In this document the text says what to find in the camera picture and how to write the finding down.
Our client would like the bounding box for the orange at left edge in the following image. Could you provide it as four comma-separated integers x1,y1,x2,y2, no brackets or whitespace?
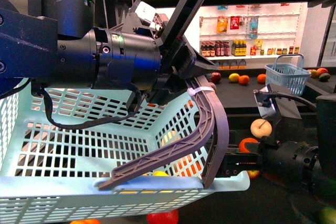
70,219,101,224

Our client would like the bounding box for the red apple front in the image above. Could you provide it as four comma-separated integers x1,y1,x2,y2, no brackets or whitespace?
147,209,179,224

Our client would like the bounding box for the yellow lemon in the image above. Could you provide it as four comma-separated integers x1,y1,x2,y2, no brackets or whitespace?
229,73,240,83
152,170,169,177

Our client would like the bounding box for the far red apple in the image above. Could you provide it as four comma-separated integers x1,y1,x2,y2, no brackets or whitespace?
211,72,222,84

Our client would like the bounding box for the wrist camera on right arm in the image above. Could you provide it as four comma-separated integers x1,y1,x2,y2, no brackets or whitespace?
253,83,302,141

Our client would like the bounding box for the white zip tie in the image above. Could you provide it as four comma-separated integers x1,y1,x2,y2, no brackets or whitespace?
185,78,215,97

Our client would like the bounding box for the grey basket handle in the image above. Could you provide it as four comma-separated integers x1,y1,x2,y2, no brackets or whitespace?
98,91,229,190

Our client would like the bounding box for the red apple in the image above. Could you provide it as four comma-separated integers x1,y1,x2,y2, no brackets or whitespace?
247,170,260,179
211,72,222,84
147,209,179,224

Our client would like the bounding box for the small blue basket far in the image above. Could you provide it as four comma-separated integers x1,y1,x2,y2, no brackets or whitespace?
264,54,311,96

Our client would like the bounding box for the red apple middle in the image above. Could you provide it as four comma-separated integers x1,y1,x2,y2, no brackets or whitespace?
247,170,260,179

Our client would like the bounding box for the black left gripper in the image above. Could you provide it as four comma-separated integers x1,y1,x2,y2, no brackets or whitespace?
123,0,216,105

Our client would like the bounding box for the small orange mandarin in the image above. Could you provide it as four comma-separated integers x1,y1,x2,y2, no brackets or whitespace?
238,137,259,153

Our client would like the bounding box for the bright green apple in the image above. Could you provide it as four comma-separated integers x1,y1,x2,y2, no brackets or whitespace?
318,207,336,224

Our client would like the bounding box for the light blue shopping basket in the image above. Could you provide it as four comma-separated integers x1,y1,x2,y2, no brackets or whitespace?
1,88,250,223

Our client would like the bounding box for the black fruit shelf frame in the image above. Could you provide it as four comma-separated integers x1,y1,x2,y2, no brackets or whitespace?
144,0,331,223

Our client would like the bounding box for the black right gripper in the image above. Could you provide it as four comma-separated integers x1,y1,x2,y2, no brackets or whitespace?
206,132,263,178

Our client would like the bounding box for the far orange by lemon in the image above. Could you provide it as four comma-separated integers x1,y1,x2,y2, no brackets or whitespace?
238,75,250,86

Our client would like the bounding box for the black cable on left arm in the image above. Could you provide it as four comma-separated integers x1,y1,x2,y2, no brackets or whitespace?
31,81,146,130

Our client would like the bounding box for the white far goods shelf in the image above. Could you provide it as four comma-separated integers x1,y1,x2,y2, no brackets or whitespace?
199,3,308,69

